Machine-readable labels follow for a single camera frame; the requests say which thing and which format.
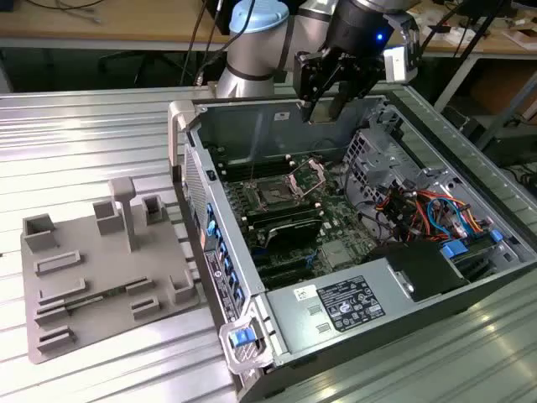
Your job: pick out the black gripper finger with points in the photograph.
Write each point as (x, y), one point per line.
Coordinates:
(308, 80)
(352, 84)

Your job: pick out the silver CPU plate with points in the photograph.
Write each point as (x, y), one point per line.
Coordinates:
(325, 112)

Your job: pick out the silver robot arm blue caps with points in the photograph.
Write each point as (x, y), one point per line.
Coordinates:
(256, 54)

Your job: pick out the black RAM slot bank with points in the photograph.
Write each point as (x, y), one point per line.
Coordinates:
(277, 216)
(239, 165)

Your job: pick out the small white box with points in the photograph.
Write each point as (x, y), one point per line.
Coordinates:
(432, 35)

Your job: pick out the silver perforated disk bay cage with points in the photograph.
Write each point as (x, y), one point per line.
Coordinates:
(386, 159)

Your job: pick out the green motherboard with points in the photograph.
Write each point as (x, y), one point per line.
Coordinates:
(340, 218)

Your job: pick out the brown cardboard box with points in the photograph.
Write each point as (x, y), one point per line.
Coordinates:
(503, 88)

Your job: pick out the black graphics card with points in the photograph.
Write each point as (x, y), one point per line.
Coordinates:
(293, 235)

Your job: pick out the flat cardboard piece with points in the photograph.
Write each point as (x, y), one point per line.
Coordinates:
(522, 40)

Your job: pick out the silver chipset heat sink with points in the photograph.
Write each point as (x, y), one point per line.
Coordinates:
(336, 255)

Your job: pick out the black box on floor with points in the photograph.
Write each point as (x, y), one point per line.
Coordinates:
(516, 147)

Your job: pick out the wooden desk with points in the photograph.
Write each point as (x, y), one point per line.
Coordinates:
(126, 21)

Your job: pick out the black plastic shroud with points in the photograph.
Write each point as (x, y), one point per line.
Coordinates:
(419, 264)

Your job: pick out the black expansion slots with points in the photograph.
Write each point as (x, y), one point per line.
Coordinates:
(281, 273)

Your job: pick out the blue card retention tabs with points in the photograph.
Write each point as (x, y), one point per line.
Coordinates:
(228, 264)

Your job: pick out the small blue clip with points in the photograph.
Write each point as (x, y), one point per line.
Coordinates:
(495, 236)

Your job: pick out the open grey PC case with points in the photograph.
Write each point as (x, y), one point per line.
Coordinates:
(482, 294)

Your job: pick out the grey power supply unit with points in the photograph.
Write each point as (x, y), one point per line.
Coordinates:
(293, 327)

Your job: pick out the blue case latch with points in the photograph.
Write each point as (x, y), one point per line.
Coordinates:
(242, 339)

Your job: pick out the grey parts rack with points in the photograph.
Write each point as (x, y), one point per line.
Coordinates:
(105, 260)

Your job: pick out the green RAM stick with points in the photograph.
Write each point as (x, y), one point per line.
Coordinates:
(90, 300)

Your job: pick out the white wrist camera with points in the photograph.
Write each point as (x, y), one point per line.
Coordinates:
(396, 63)

